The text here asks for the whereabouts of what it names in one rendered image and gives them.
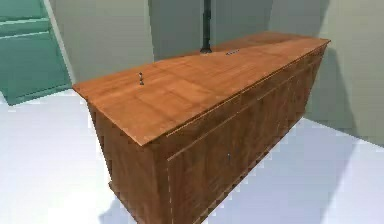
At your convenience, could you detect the brown wooden sideboard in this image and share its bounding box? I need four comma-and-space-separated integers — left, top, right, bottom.
72, 31, 332, 224

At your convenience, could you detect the green room door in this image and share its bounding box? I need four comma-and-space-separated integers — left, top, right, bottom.
0, 0, 73, 107

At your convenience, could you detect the black floor lamp post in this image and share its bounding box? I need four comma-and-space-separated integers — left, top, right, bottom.
199, 0, 214, 54

